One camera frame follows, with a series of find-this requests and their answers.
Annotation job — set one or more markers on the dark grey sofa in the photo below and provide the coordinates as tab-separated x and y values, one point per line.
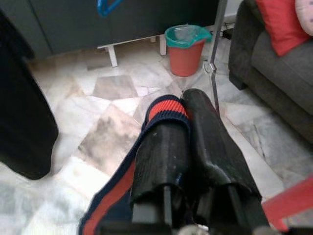
281	85

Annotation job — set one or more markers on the black long sleeve shirt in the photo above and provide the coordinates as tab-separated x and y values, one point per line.
24	110

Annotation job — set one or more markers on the steel clothes rack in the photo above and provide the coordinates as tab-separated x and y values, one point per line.
216	49

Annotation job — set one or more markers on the black television console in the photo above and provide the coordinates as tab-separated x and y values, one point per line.
122	19

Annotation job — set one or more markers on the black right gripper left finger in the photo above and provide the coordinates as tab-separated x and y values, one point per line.
161	159

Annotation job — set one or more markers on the navy garment red stripe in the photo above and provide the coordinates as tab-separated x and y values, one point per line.
166	110

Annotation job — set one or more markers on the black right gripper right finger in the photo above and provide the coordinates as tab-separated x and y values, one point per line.
215	147

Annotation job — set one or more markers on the black power plug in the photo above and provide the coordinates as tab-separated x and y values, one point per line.
228	33

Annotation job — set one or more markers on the red plastic stool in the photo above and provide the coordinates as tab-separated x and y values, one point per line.
288	203

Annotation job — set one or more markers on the red cushion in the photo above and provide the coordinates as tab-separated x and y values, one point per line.
281	24

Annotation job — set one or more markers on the pink cat plush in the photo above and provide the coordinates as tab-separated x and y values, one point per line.
305	14

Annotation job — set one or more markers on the red bin teal liner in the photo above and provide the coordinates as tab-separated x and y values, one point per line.
185	56

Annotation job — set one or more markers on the blue plastic hanger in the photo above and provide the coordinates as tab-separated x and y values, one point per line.
105	7

